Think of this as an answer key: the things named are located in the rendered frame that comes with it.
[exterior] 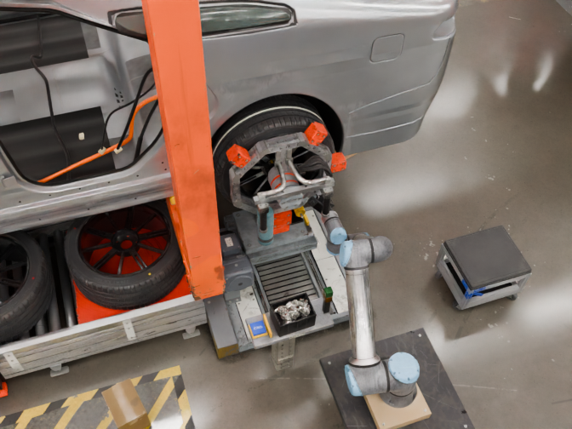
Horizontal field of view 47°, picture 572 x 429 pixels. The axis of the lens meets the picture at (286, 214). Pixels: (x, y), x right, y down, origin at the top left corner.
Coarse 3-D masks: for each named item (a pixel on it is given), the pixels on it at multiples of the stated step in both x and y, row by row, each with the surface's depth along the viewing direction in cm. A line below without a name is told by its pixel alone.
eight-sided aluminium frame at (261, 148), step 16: (256, 144) 328; (272, 144) 330; (288, 144) 328; (304, 144) 331; (320, 144) 342; (256, 160) 329; (240, 176) 334; (320, 176) 362; (240, 208) 355; (256, 208) 360; (272, 208) 366
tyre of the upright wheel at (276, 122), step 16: (272, 96) 339; (288, 96) 343; (240, 112) 336; (272, 112) 333; (288, 112) 333; (304, 112) 339; (224, 128) 339; (240, 128) 332; (256, 128) 328; (272, 128) 328; (288, 128) 331; (304, 128) 335; (224, 144) 336; (240, 144) 329; (224, 160) 335; (224, 176) 343; (224, 192) 354
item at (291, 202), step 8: (272, 168) 347; (288, 168) 346; (272, 176) 344; (288, 176) 341; (272, 184) 343; (280, 184) 339; (288, 184) 338; (296, 184) 340; (280, 200) 337; (288, 200) 338; (296, 200) 341; (288, 208) 344
